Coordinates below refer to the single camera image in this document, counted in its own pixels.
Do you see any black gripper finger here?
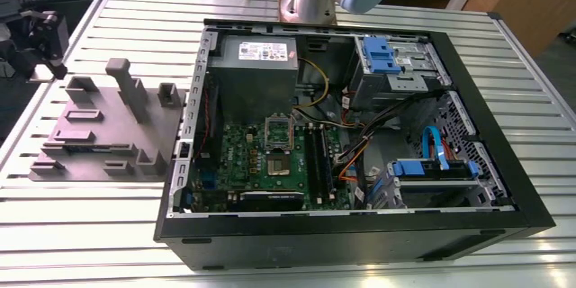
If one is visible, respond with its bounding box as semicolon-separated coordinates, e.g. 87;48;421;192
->
26;11;67;80

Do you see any CPU socket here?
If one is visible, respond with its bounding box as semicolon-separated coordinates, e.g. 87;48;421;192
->
263;154;293;177

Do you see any green RAM stick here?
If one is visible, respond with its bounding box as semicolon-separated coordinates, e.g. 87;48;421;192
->
62;145;113;154

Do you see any grey parts rack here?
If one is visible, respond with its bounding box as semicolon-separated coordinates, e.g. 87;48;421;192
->
26;58;189;183

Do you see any grey power supply unit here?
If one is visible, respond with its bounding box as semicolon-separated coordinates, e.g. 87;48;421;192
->
209;36;299;123

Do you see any metal socket cover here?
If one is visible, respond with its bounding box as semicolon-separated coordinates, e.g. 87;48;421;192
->
263;114;294;154

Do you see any metal locking lever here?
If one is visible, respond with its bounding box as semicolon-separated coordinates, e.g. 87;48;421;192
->
290;111;298;156

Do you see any green motherboard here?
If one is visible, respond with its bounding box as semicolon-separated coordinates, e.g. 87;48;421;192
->
191;112;355;213

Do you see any black graphics card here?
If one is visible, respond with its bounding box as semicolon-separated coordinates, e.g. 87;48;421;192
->
227;189;306;213

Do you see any black RAM slot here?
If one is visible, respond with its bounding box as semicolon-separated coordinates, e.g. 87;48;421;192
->
302;124;323;201
314;124;337;201

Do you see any blue plastic drive latch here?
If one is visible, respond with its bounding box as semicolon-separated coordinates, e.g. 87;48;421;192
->
362;36;402;76

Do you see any silver metal drive cage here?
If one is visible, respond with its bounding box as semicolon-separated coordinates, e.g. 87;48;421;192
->
350;34;453;110

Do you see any black PC case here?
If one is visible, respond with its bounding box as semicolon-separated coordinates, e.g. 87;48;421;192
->
153;18;557;272

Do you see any hard disk in blue carrier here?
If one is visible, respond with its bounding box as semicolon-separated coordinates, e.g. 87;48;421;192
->
386;159;479;183

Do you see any silver metal disk bay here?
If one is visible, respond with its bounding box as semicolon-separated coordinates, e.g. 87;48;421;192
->
371;158;513;210

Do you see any wooden cabinet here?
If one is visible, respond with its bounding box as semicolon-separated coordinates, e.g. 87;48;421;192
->
462;0;576;58

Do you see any yellow wire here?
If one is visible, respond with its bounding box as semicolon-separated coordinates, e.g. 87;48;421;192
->
291;57;330;109

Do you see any orange wire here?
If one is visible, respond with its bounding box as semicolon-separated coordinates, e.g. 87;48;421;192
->
335;163;361;185

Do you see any black wire bundle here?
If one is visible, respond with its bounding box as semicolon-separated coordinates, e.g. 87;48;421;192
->
334;93;441;164

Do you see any blue flat wire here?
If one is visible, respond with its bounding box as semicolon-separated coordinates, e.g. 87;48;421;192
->
421;125;451;171

